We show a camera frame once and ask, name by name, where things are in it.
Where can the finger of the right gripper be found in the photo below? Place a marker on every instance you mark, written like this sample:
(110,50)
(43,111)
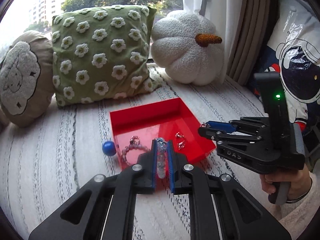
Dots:
(216,136)
(246,124)

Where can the beige sheep round pillow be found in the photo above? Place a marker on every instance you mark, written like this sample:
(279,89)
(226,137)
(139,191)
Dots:
(27,78)

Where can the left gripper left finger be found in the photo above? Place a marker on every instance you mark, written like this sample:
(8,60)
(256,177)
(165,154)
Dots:
(104,208)

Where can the green daisy pillow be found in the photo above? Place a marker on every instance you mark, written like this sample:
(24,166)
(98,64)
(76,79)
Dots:
(101,53)

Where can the blue ball knob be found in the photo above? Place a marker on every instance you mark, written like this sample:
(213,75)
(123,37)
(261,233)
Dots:
(109,148)

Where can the white pumpkin plush pillow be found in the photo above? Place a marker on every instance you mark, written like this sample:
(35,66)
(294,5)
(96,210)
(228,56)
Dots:
(187,47)

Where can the astronaut print pillow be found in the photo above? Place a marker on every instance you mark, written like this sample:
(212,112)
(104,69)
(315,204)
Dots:
(293,52)

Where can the beige pleated curtain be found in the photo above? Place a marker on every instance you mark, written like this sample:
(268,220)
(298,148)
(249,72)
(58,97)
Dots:
(249,36)

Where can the white black woven blanket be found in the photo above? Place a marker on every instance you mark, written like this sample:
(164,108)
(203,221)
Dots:
(46,163)

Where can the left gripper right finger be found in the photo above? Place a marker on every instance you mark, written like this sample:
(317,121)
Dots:
(220,208)

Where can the person right hand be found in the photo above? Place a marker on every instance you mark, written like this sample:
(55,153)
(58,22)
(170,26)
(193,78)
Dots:
(300,180)

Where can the red plastic tray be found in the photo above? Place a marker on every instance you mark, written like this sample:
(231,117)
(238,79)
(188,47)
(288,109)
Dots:
(169,119)

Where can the cream fuzzy sleeve forearm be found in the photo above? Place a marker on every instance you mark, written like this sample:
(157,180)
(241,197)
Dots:
(295,217)

